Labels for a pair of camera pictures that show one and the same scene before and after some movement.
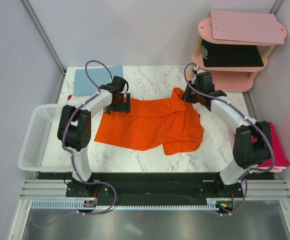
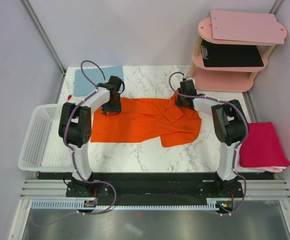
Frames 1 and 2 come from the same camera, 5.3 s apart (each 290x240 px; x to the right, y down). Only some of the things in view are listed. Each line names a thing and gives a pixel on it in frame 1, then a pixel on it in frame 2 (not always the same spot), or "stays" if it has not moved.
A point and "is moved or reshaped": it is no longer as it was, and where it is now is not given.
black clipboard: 216,55 stays
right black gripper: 187,97 to 178,102
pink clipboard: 248,26 stays
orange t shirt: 173,123 is moved or reshaped
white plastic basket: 41,150 stays
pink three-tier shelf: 229,79 stays
